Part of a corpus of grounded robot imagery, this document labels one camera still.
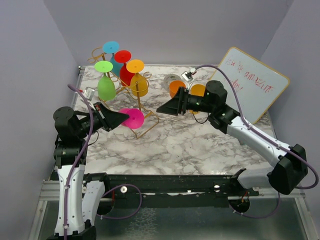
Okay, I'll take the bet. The orange wine glass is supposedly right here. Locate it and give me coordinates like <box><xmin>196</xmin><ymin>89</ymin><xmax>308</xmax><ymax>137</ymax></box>
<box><xmin>169</xmin><ymin>80</ymin><xmax>186</xmax><ymax>98</ymax></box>

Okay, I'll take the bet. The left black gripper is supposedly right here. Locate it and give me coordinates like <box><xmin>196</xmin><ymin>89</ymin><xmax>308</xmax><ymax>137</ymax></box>
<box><xmin>76</xmin><ymin>101</ymin><xmax>130</xmax><ymax>138</ymax></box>

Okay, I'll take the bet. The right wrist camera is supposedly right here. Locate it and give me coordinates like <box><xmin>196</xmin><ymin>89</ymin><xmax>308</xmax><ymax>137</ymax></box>
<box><xmin>181</xmin><ymin>67</ymin><xmax>197</xmax><ymax>89</ymax></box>

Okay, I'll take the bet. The purple cable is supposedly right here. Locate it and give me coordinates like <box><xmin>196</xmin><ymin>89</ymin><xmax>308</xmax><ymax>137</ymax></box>
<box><xmin>62</xmin><ymin>83</ymin><xmax>143</xmax><ymax>240</ymax></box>
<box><xmin>194</xmin><ymin>64</ymin><xmax>320</xmax><ymax>220</ymax></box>

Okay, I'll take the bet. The yellow framed whiteboard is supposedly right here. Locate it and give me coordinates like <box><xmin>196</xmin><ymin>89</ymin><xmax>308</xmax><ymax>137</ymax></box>
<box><xmin>218</xmin><ymin>47</ymin><xmax>290</xmax><ymax>124</ymax></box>

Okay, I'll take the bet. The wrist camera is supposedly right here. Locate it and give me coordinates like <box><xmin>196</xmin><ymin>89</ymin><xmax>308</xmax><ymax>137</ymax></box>
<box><xmin>79</xmin><ymin>87</ymin><xmax>95</xmax><ymax>101</ymax></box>
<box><xmin>181</xmin><ymin>67</ymin><xmax>197</xmax><ymax>89</ymax></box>

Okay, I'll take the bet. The clear tape roll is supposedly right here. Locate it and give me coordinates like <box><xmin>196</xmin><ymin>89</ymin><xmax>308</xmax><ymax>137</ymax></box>
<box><xmin>163</xmin><ymin>74</ymin><xmax>181</xmax><ymax>92</ymax></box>

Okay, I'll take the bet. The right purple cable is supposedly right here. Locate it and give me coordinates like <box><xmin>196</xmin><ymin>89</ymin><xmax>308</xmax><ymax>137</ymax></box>
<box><xmin>194</xmin><ymin>64</ymin><xmax>320</xmax><ymax>220</ymax></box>

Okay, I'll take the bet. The pink wine glass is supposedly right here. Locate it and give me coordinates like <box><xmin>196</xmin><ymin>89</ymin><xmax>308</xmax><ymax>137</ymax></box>
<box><xmin>119</xmin><ymin>108</ymin><xmax>145</xmax><ymax>130</ymax></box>

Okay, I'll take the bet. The red wine glass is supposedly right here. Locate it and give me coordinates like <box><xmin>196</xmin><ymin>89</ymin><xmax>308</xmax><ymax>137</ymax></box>
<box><xmin>114</xmin><ymin>50</ymin><xmax>135</xmax><ymax>86</ymax></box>

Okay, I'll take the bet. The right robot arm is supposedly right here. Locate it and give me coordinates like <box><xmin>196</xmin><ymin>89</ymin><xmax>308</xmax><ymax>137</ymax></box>
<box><xmin>156</xmin><ymin>80</ymin><xmax>308</xmax><ymax>196</ymax></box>

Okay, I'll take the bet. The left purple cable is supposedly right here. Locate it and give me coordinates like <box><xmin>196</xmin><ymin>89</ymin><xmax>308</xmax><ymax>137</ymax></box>
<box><xmin>62</xmin><ymin>83</ymin><xmax>143</xmax><ymax>240</ymax></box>

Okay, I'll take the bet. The gold wire glass rack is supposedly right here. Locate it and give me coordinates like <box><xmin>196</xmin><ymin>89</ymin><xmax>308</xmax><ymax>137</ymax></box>
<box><xmin>87</xmin><ymin>41</ymin><xmax>160</xmax><ymax>139</ymax></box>

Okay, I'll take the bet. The cyan wine glass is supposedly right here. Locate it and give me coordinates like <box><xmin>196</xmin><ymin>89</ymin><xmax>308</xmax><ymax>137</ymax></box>
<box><xmin>102</xmin><ymin>41</ymin><xmax>123</xmax><ymax>77</ymax></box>

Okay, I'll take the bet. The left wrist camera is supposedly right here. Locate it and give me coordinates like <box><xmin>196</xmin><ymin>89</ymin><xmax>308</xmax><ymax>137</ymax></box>
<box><xmin>79</xmin><ymin>87</ymin><xmax>95</xmax><ymax>101</ymax></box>

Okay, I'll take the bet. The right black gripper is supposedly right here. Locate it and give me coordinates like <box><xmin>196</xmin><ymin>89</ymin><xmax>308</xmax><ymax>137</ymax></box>
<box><xmin>156</xmin><ymin>86</ymin><xmax>214</xmax><ymax>116</ymax></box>

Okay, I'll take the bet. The green wine glass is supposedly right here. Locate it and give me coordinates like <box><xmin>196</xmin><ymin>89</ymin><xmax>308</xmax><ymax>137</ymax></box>
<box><xmin>94</xmin><ymin>60</ymin><xmax>116</xmax><ymax>101</ymax></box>

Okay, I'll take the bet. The yellow wine glass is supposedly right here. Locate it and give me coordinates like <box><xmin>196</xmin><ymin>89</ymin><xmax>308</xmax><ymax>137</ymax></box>
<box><xmin>190</xmin><ymin>83</ymin><xmax>206</xmax><ymax>115</ymax></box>
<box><xmin>126</xmin><ymin>59</ymin><xmax>149</xmax><ymax>97</ymax></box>

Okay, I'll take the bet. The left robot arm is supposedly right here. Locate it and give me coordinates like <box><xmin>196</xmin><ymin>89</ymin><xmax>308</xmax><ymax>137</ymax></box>
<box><xmin>50</xmin><ymin>102</ymin><xmax>129</xmax><ymax>240</ymax></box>

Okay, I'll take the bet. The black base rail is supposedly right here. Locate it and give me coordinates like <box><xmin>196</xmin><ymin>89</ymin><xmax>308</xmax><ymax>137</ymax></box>
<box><xmin>48</xmin><ymin>171</ymin><xmax>261</xmax><ymax>210</ymax></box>

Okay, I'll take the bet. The yellow wine glass front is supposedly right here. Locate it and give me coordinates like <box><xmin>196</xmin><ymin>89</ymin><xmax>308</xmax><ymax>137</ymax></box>
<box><xmin>190</xmin><ymin>83</ymin><xmax>206</xmax><ymax>115</ymax></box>

